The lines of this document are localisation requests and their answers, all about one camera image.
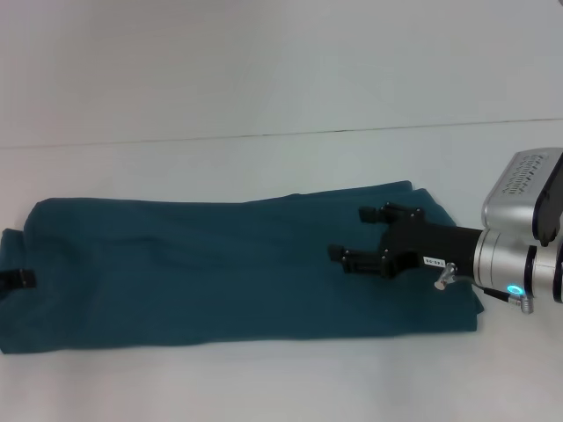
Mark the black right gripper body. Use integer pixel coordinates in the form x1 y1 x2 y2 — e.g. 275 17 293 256
378 209 483 280

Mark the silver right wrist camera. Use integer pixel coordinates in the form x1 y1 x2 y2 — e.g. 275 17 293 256
480 148 563 247

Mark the teal blue FREE t-shirt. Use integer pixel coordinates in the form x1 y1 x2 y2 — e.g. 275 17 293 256
0 179 486 354

